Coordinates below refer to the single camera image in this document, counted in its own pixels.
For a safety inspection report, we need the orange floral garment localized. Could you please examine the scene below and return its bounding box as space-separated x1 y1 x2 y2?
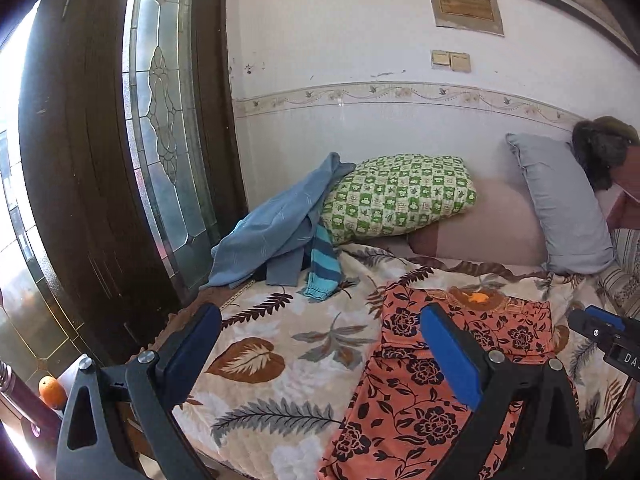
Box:
317 282 554 479

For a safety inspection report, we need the striped floral bedding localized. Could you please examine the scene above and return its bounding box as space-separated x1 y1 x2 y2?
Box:
599 229 640 320

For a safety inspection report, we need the orange fruit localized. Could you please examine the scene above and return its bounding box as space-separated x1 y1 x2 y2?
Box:
38 376 67 411

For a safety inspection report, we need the grey blue pillow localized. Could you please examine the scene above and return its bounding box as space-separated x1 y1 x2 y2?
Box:
506 133 614 275

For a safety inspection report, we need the pink bolster pillow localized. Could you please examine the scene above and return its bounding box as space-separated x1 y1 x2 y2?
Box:
408 179 547 266

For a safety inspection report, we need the leaf print blanket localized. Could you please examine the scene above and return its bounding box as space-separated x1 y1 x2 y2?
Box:
174 244 639 479

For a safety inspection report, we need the dark furry garment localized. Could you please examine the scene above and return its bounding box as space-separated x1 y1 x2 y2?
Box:
572 116 639 191

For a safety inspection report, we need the blue grey cloth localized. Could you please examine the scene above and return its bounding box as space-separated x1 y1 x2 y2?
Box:
205 153 356 288

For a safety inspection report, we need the teal striped sock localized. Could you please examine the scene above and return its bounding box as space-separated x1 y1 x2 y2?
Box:
299 222 343 302

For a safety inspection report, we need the stained glass door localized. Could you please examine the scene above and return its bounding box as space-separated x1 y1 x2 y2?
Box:
1 0 246 387

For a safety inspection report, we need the green checkered pillow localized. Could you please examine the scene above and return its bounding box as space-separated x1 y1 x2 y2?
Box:
321 154 477 245

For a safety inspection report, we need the beige wall switch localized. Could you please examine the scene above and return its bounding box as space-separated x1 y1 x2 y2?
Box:
431 50 472 74

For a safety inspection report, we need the wall plaque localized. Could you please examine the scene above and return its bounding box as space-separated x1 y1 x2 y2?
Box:
431 0 504 37

